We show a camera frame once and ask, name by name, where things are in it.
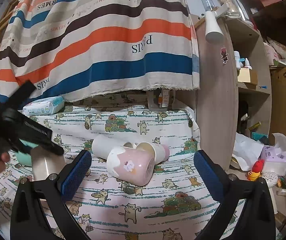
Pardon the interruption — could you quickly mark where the orange label tube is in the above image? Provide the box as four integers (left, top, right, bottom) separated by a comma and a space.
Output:
158, 90, 171, 108

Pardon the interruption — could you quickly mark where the cartoon sticker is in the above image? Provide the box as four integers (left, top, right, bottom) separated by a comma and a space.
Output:
220, 45, 230, 64

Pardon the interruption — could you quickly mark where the white handheld vacuum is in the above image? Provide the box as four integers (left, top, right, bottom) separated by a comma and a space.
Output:
199, 0, 255, 43

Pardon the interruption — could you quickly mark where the purple tissue pack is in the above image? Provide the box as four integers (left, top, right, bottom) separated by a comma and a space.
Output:
260, 144, 286, 176

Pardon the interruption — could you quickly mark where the striped curtain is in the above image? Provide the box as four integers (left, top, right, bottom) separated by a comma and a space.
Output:
0, 0, 200, 103

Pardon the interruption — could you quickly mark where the plain white cup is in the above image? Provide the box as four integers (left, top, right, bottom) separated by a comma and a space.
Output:
92, 134, 133, 161

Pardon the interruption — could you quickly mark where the pink and white cup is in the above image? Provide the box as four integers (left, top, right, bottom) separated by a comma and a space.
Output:
106, 145, 156, 187

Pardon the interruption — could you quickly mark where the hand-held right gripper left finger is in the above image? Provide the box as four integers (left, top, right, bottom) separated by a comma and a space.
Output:
10, 149, 92, 240

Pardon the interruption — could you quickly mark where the small cardboard box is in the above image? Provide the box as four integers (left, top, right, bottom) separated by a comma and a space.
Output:
237, 68, 258, 85

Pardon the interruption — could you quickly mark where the white plastic bag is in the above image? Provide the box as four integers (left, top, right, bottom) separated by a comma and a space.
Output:
232, 132, 265, 171

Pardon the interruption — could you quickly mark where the wet wipes pack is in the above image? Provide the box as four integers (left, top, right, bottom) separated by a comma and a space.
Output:
22, 96, 65, 116

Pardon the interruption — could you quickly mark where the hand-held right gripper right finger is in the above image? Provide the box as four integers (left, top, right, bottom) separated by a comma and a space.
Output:
193, 149, 276, 240

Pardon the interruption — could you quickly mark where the cat print bedsheet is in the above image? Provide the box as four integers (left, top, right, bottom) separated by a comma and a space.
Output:
0, 94, 238, 240

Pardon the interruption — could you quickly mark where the red toy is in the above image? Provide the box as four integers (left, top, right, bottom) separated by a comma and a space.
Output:
247, 159, 265, 182

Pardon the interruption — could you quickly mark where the wooden shelf unit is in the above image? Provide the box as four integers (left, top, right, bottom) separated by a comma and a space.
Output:
194, 12, 273, 173

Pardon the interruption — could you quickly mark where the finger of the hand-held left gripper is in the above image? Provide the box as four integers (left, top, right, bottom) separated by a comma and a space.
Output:
18, 115, 65, 156

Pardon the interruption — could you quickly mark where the white cup with pink base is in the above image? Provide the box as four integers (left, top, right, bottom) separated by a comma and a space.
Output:
136, 142, 170, 165

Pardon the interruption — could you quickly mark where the grey translucent cup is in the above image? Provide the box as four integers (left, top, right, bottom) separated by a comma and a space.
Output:
30, 146, 67, 182

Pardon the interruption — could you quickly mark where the white bottle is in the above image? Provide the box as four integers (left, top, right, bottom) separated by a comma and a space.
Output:
233, 51, 241, 69

